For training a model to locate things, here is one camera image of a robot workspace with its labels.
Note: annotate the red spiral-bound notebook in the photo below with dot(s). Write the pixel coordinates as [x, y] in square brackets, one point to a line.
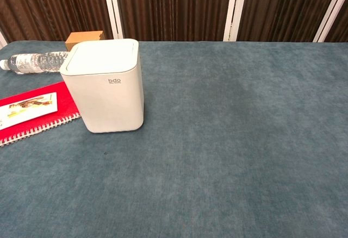
[38, 113]

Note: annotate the white plastic box lid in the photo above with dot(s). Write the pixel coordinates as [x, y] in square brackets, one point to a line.
[100, 57]

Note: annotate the clear plastic water bottle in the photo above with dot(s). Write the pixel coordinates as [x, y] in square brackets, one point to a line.
[32, 62]

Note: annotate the small brown cardboard box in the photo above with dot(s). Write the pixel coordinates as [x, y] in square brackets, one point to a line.
[84, 39]

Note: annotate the blue-grey velvet tablecloth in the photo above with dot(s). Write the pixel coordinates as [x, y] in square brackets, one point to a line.
[217, 140]

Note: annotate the white plastic trash bin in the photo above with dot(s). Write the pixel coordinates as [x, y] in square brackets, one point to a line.
[108, 105]

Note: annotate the brown folding screen with white frames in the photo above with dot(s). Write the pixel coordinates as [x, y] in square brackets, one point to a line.
[174, 7]

